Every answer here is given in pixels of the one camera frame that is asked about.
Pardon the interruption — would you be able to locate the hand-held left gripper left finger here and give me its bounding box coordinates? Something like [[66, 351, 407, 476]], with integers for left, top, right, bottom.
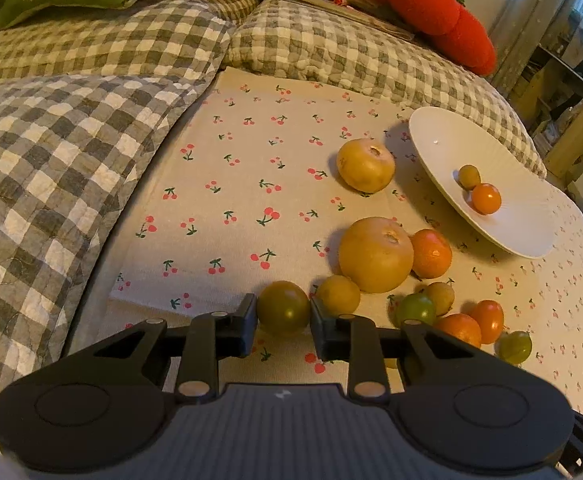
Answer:
[[92, 294, 258, 397]]

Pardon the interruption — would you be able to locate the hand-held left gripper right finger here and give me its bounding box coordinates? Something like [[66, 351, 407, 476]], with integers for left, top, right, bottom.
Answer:
[[309, 296, 475, 397]]

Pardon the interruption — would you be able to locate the olive green tomato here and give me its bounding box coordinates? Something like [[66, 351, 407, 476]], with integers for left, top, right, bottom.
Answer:
[[256, 280, 312, 337]]

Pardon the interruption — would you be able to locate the small yellow-brown fruit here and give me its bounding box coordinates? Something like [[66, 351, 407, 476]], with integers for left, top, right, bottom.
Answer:
[[424, 281, 455, 317], [316, 275, 361, 315]]

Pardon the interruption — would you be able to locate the large yellow pear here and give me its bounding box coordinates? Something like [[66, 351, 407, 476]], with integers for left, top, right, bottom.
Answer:
[[338, 217, 415, 294]]

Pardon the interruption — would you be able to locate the bright green tomato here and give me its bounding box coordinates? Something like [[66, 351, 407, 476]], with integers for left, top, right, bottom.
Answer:
[[395, 292, 437, 328]]

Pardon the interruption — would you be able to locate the orange tomato front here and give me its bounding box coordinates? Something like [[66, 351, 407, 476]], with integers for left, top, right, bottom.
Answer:
[[434, 313, 483, 348]]

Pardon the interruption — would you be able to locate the orange-red tomato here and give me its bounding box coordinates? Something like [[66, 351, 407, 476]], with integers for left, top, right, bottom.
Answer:
[[468, 300, 505, 345]]

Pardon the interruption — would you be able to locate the small yellow pear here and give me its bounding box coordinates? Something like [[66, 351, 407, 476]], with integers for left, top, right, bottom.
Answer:
[[336, 138, 396, 193]]

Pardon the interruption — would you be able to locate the yellow-green tomato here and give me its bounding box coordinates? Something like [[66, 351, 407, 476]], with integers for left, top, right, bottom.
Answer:
[[496, 330, 533, 365]]

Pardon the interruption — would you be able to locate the white ribbed plate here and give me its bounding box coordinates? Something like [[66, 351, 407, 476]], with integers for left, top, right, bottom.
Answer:
[[409, 106, 556, 259]]

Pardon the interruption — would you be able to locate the orange tangerine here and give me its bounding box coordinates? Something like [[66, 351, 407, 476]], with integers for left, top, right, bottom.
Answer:
[[410, 229, 453, 280]]

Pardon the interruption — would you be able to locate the cherry print cloth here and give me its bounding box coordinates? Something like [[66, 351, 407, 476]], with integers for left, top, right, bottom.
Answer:
[[66, 66, 583, 441]]

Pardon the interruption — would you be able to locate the tiny orange fruit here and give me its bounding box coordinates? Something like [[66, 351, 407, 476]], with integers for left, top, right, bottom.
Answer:
[[471, 183, 502, 215]]

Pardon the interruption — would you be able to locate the tiny yellow-green fruit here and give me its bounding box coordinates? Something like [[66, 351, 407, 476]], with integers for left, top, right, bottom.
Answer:
[[458, 165, 481, 191]]

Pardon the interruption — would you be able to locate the grey checked quilt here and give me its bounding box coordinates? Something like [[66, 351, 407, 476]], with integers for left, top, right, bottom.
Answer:
[[0, 0, 547, 461]]

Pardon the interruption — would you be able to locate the wooden shelf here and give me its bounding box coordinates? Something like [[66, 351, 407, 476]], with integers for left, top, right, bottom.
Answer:
[[511, 10, 583, 196]]

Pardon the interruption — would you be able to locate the red plush cushion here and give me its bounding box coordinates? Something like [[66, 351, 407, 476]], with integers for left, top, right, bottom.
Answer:
[[349, 0, 497, 77]]

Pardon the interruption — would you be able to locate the beige curtain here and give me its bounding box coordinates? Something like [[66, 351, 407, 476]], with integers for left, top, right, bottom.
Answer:
[[491, 0, 583, 96]]

